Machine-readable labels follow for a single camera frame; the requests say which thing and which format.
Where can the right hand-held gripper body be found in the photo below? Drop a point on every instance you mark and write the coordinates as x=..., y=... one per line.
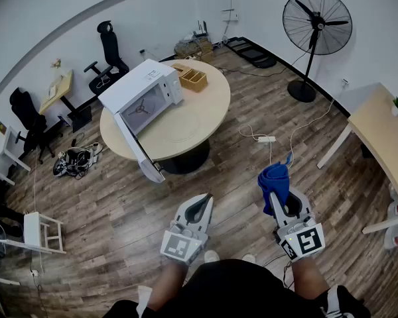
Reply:
x=305, y=240

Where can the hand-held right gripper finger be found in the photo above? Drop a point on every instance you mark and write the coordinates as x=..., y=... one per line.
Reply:
x=303, y=205
x=278, y=212

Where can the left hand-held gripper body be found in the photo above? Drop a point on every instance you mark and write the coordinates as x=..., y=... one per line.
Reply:
x=182, y=245

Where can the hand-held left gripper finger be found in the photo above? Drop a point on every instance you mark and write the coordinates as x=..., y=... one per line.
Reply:
x=208, y=215
x=182, y=209

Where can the blue cloth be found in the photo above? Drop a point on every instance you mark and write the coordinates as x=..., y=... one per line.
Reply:
x=273, y=179

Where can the person's right forearm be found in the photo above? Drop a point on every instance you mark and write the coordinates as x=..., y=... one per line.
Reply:
x=308, y=277

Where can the person's left forearm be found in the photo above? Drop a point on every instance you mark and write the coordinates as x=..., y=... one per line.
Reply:
x=167, y=283

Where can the white microwave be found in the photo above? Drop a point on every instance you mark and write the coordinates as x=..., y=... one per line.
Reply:
x=136, y=81

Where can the person's white shoe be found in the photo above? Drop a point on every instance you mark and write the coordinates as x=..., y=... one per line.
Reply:
x=248, y=258
x=211, y=256

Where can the person's black clothing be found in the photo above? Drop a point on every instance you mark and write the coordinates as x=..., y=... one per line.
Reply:
x=235, y=293

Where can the white power strip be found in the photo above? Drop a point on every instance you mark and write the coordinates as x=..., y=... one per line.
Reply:
x=266, y=139

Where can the round beige table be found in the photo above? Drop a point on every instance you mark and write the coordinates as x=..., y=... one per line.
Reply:
x=202, y=104

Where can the long wooden desk white legs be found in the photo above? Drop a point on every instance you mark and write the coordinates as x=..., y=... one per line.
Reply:
x=378, y=124

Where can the wicker basket organizer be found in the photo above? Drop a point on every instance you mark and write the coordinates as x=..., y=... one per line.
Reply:
x=194, y=79

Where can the white stool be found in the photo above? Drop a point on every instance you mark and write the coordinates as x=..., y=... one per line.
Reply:
x=31, y=229

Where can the black folded mats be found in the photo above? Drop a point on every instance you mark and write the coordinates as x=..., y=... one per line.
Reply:
x=252, y=53

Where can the black office chair with headrest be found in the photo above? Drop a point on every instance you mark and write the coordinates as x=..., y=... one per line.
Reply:
x=111, y=53

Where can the small wooden desk black base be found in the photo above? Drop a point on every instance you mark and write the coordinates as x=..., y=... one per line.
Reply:
x=58, y=89

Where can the black standing fan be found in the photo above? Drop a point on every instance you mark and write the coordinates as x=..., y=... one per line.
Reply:
x=316, y=22

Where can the white wall socket box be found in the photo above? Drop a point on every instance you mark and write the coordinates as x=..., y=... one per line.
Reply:
x=230, y=15

